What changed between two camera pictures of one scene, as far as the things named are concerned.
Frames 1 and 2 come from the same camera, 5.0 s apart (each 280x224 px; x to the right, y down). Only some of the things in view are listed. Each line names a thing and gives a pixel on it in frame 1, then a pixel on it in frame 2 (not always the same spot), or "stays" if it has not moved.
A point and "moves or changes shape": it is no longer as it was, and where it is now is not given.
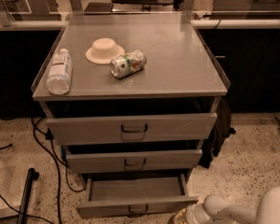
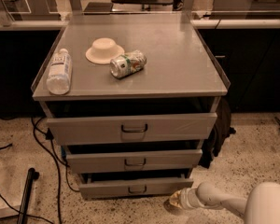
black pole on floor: [26, 197] stays
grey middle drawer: [134, 160] stays
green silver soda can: [128, 63] stays
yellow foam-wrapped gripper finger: [180, 217] to [175, 199]
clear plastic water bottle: [60, 75] stays
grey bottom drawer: [135, 195] moves or changes shape
